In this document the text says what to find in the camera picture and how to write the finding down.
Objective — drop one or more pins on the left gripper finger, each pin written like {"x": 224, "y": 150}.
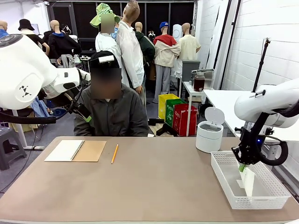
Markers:
{"x": 78, "y": 110}
{"x": 85, "y": 111}

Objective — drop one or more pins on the grey box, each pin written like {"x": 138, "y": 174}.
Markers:
{"x": 190, "y": 70}

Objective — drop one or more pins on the white perforated plastic basket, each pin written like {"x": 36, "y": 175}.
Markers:
{"x": 257, "y": 203}

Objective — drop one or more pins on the white paper sheet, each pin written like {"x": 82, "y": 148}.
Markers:
{"x": 248, "y": 184}

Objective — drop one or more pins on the mannequin black top jeans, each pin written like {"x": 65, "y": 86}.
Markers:
{"x": 38, "y": 39}

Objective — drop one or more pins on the black metal stand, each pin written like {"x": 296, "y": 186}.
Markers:
{"x": 155, "y": 121}

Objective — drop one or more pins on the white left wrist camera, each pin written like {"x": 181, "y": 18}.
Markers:
{"x": 84, "y": 75}

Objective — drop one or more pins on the person in grey jacket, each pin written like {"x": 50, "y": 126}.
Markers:
{"x": 116, "y": 116}

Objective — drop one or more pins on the spiral notebook kraft cover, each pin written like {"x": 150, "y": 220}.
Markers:
{"x": 63, "y": 150}

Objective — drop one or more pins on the mannequin short white shirt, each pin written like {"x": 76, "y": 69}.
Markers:
{"x": 107, "y": 44}

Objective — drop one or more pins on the white round lidded bin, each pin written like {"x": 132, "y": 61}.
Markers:
{"x": 208, "y": 140}

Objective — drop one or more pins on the mannequin cream shirt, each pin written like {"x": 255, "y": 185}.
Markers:
{"x": 189, "y": 49}

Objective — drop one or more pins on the mannequin blue white shirt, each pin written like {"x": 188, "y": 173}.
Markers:
{"x": 2, "y": 25}

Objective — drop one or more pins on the black wall pipe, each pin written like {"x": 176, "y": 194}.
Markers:
{"x": 234, "y": 23}
{"x": 225, "y": 46}

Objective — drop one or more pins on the small cap-mounted camera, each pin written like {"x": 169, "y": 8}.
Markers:
{"x": 106, "y": 59}

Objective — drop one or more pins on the small white block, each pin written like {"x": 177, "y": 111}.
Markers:
{"x": 150, "y": 135}

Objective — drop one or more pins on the yellow pencil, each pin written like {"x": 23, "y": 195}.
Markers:
{"x": 114, "y": 154}

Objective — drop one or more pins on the green checkered sun hat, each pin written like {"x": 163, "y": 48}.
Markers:
{"x": 102, "y": 9}

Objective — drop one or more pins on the glass jar brown liquid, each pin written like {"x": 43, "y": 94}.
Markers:
{"x": 199, "y": 84}

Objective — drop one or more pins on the tall mannequin long white shirt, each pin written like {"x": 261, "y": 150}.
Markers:
{"x": 130, "y": 53}

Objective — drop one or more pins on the steel tray stack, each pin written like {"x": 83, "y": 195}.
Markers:
{"x": 208, "y": 71}

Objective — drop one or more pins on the black baseball cap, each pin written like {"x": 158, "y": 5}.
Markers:
{"x": 105, "y": 65}

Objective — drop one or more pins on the yellow bag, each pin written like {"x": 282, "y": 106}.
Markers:
{"x": 162, "y": 105}

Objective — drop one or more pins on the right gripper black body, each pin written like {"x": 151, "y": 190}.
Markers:
{"x": 250, "y": 140}

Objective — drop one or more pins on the mannequin red beige jacket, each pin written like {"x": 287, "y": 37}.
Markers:
{"x": 165, "y": 53}

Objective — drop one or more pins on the large white table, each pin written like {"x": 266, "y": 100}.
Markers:
{"x": 222, "y": 98}

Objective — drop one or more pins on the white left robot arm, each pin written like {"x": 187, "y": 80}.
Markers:
{"x": 23, "y": 70}

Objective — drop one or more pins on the small white side table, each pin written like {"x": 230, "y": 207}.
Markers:
{"x": 187, "y": 87}

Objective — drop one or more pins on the mannequin dark green hoodie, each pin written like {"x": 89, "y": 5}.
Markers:
{"x": 147, "y": 46}

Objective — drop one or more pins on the black tripod pole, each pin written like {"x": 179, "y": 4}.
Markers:
{"x": 260, "y": 67}

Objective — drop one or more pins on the blue cloth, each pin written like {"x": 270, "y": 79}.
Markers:
{"x": 40, "y": 108}

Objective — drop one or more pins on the black bucket hat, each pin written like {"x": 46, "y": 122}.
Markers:
{"x": 25, "y": 23}

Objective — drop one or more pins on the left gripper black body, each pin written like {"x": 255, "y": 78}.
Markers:
{"x": 61, "y": 101}

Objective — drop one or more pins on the blue cap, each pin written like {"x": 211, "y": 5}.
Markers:
{"x": 164, "y": 24}

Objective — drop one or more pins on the green bag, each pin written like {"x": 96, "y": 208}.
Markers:
{"x": 169, "y": 112}

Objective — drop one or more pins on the grey plastic stool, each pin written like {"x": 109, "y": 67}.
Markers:
{"x": 9, "y": 135}

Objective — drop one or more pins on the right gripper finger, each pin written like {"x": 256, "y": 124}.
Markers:
{"x": 253, "y": 156}
{"x": 241, "y": 158}

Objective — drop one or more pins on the mannequin black sweater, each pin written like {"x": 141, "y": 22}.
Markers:
{"x": 63, "y": 44}

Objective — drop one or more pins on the white desk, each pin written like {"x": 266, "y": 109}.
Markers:
{"x": 21, "y": 133}

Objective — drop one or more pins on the coloured crates on floor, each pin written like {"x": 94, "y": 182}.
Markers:
{"x": 184, "y": 121}

